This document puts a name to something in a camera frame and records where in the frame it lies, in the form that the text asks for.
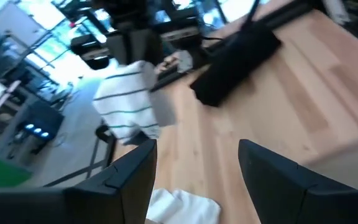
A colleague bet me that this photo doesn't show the white navy striped garment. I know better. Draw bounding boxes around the white navy striped garment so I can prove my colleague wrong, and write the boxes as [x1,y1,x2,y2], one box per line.
[146,188,222,224]

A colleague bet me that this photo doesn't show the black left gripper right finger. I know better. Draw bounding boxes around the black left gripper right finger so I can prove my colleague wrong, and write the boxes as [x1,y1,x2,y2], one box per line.
[237,139,358,224]

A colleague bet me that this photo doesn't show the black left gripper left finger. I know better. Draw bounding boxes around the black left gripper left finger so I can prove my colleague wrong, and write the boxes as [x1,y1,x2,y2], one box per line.
[0,139,158,224]

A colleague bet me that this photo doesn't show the black equipment box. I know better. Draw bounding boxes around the black equipment box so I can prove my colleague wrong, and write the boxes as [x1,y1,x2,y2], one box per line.
[16,100,65,155]

